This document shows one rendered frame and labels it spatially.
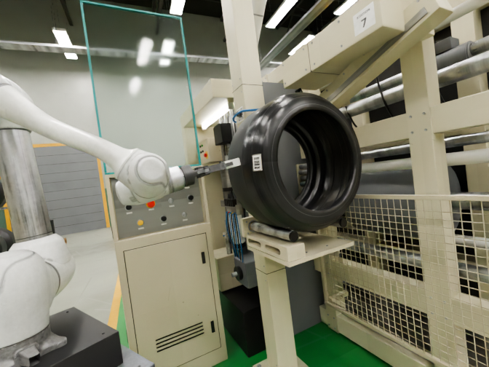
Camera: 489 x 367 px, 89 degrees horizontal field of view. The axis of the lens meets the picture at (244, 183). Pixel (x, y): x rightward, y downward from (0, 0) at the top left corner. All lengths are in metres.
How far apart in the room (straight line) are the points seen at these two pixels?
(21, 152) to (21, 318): 0.52
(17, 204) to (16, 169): 0.12
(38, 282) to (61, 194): 9.52
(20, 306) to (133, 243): 0.76
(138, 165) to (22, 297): 0.46
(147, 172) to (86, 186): 9.62
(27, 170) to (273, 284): 1.21
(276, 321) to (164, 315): 0.65
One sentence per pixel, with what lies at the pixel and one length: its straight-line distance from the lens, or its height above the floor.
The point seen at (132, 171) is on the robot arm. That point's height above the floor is 1.21.
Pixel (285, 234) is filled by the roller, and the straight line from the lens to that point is 1.05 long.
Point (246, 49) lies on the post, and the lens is 1.53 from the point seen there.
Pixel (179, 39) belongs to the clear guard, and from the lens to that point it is 1.86.
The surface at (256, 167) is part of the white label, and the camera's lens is 0.91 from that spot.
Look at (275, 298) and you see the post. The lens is 1.52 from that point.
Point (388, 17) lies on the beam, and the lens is 1.21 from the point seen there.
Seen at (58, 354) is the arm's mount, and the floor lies 0.76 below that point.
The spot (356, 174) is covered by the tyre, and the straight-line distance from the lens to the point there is 1.22.
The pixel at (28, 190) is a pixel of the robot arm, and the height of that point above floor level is 1.21.
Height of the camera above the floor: 1.16
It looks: 1 degrees down
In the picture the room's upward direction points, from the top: 7 degrees counter-clockwise
